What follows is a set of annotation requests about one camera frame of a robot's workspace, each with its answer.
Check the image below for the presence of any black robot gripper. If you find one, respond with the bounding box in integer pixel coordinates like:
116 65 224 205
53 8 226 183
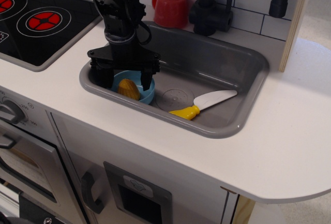
87 34 160 91

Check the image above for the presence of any yellow toy corn cob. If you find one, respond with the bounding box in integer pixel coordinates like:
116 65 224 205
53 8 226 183
117 79 140 100

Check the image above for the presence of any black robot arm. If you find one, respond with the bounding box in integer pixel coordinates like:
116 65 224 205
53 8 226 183
87 0 160 91

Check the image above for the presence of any light blue plastic bowl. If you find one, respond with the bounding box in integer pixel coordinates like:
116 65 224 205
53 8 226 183
110 71 155 104

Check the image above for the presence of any grey plastic sink basin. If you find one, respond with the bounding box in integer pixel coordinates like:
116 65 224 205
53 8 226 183
79 21 269 139

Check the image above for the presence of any red plastic cup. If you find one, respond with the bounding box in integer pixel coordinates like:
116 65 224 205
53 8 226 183
152 0 188 28

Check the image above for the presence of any grey dispenser panel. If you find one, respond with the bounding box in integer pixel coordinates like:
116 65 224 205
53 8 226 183
103 161 173 224

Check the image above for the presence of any black toy stovetop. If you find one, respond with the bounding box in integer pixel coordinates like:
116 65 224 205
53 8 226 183
1 0 101 72

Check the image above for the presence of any black toy faucet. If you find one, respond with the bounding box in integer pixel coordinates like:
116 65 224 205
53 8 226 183
189 0 288 36

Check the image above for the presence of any grey oven control knob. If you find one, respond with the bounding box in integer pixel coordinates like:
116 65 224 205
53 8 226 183
1 100 28 124

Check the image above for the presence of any grey oven door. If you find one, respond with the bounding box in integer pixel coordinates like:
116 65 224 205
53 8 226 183
1 122 85 223

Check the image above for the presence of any light wood side panel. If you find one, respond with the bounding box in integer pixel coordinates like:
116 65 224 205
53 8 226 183
278 0 309 72

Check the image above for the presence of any yellow handled toy spatula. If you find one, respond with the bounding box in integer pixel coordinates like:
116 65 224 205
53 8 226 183
169 90 237 120

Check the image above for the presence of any grey cabinet door handle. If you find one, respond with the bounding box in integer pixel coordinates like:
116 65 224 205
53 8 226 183
81 172 104 214

